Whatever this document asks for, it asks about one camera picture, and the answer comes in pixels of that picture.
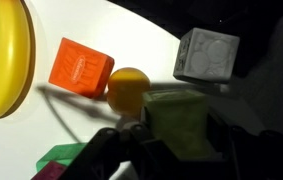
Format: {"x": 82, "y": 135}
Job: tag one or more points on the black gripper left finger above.
{"x": 132, "y": 125}

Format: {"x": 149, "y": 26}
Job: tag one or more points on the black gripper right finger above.
{"x": 221, "y": 135}

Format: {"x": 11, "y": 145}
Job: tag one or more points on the lime green block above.
{"x": 177, "y": 123}

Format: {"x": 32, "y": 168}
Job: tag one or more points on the dark green block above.
{"x": 62, "y": 153}

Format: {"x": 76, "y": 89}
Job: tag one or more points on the orange block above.
{"x": 79, "y": 68}

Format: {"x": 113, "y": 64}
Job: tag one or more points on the magenta block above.
{"x": 49, "y": 171}

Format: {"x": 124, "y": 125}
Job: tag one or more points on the grey embossed cube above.
{"x": 207, "y": 55}

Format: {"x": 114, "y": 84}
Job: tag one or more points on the yellow banana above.
{"x": 7, "y": 60}

